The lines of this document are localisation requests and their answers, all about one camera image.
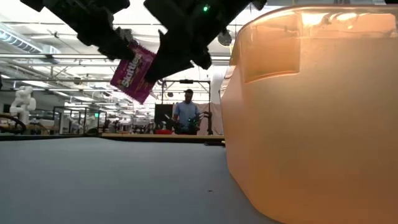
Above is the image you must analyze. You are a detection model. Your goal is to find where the black-framed glass enclosure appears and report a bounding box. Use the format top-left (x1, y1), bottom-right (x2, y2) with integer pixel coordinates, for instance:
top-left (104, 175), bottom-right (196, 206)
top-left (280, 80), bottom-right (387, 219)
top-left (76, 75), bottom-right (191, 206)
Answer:
top-left (52, 106), bottom-right (108, 135)

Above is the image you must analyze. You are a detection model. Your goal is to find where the orange translucent plastic bin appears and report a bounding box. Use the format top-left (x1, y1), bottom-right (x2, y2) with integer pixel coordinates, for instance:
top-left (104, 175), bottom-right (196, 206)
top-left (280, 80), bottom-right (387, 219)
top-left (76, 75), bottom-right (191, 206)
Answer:
top-left (219, 4), bottom-right (398, 224)

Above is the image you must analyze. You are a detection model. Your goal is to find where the blue table mat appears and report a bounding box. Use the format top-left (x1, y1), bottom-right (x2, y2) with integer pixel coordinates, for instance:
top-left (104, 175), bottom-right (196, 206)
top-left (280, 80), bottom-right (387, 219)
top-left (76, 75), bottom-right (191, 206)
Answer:
top-left (0, 136), bottom-right (280, 224)

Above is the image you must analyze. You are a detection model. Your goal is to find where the person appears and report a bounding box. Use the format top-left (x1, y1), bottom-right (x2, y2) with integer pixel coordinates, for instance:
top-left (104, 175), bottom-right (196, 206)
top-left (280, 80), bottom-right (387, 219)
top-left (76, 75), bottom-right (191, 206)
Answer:
top-left (172, 88), bottom-right (203, 136)

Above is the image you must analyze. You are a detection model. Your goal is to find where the long ceiling light bar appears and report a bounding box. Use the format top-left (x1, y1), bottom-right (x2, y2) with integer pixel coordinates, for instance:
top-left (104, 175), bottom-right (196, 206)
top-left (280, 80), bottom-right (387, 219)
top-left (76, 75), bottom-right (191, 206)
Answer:
top-left (0, 53), bottom-right (233, 61)

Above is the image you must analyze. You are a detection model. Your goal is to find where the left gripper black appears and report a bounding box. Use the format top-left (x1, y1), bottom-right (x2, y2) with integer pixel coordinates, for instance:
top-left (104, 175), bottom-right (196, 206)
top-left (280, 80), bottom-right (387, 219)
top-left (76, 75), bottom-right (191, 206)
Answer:
top-left (20, 0), bottom-right (137, 62)

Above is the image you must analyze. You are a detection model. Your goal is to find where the pink curtain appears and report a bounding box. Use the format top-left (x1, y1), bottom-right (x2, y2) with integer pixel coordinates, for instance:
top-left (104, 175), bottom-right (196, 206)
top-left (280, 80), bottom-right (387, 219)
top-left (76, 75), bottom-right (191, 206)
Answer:
top-left (172, 102), bottom-right (223, 135)

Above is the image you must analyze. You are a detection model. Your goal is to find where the black ceiling cable reel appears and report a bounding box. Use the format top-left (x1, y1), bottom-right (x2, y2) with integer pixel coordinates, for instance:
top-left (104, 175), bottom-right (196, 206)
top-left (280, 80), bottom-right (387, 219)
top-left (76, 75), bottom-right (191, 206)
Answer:
top-left (217, 29), bottom-right (233, 47)

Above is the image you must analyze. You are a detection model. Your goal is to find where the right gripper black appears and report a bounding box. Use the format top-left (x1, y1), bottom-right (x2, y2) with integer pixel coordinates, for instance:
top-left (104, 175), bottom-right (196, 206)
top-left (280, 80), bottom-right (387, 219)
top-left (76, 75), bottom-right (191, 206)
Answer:
top-left (142, 0), bottom-right (218, 83)

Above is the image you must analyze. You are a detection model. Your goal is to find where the black gantry frame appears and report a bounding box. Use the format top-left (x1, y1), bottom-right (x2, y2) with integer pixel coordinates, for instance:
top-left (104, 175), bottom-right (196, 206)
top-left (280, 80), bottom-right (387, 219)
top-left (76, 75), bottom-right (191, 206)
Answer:
top-left (160, 79), bottom-right (212, 105)

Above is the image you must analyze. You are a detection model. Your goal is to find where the purple Skittles pack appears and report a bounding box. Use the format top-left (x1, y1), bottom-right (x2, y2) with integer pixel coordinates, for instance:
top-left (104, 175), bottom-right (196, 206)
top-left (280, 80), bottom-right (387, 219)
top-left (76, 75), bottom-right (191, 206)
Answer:
top-left (110, 39), bottom-right (156, 105)

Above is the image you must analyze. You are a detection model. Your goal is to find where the black upright panel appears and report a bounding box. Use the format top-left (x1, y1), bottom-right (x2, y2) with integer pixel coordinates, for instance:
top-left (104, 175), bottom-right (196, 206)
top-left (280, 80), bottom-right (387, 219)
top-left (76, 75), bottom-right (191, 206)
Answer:
top-left (154, 104), bottom-right (174, 131)

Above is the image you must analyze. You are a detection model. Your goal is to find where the green-lit black robot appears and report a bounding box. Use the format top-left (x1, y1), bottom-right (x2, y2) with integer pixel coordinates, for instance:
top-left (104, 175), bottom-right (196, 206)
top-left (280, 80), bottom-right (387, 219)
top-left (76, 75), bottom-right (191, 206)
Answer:
top-left (166, 112), bottom-right (216, 135)

